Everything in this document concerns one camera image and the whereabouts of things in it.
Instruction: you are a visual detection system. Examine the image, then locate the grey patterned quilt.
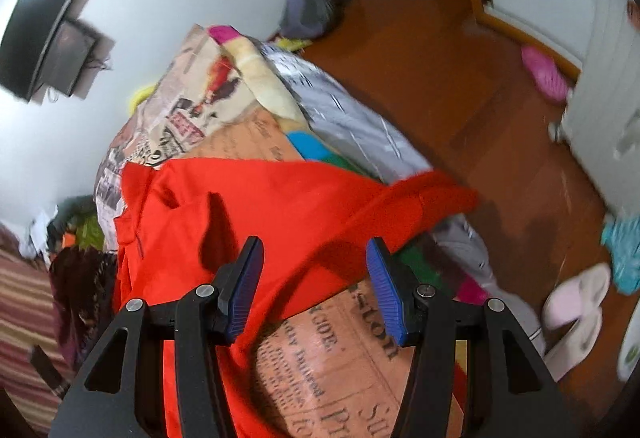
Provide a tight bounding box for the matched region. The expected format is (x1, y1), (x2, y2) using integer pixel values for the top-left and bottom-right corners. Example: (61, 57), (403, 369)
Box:
(257, 42), (547, 356)

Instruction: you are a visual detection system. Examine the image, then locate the white round container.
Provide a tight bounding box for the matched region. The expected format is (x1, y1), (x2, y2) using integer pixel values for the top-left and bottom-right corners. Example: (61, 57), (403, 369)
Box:
(617, 328), (640, 381)

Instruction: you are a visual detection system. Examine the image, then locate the black wall television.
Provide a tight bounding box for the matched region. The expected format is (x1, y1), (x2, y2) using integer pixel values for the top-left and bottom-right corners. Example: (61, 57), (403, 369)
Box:
(0, 0), (116, 103)

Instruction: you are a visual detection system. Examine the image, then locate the pink slipper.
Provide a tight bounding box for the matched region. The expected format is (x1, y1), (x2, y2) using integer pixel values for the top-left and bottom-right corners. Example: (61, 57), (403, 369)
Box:
(521, 45), (574, 103)

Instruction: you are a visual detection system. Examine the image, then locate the teal cloth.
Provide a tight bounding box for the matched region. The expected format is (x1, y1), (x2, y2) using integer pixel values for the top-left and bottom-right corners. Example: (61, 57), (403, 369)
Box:
(600, 213), (640, 296)

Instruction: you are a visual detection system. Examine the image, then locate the multicoloured plush blanket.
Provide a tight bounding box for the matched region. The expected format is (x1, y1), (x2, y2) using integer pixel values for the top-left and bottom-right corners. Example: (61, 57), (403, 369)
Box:
(207, 24), (493, 303)

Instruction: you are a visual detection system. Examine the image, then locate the pile of mixed clothes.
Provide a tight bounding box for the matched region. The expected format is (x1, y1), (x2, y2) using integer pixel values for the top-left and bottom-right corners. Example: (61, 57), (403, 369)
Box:
(30, 195), (118, 263)

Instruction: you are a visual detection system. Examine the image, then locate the striped curtain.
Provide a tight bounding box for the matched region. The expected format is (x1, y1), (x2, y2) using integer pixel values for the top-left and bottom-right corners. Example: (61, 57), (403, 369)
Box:
(0, 220), (76, 424)

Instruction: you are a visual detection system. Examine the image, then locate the dark maroon cloth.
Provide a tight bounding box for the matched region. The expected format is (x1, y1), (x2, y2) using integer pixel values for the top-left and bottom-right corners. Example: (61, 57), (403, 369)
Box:
(48, 245), (121, 369)

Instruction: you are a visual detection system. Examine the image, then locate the bed with newspaper-print sheet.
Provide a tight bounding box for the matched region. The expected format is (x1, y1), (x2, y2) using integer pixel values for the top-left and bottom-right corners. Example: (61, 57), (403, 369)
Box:
(94, 24), (471, 438)

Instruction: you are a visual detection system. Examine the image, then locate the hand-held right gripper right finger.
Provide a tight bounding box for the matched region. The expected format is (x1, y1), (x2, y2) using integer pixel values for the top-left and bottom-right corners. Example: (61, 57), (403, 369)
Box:
(366, 237), (566, 438)

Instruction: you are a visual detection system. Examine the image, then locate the red garment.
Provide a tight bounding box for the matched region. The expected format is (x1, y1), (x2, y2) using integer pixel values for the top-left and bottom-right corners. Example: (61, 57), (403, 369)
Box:
(112, 158), (481, 438)

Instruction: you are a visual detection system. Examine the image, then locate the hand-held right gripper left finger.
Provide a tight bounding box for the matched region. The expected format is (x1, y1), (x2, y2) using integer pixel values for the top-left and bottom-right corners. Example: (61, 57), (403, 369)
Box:
(48, 236), (265, 438)

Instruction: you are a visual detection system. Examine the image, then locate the white cabinet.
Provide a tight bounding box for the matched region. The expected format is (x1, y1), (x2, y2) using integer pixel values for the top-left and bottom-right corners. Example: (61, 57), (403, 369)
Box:
(560, 0), (640, 219)

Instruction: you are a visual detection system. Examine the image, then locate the yellow object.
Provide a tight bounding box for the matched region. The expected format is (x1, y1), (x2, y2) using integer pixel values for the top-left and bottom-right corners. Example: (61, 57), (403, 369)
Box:
(127, 82), (157, 115)

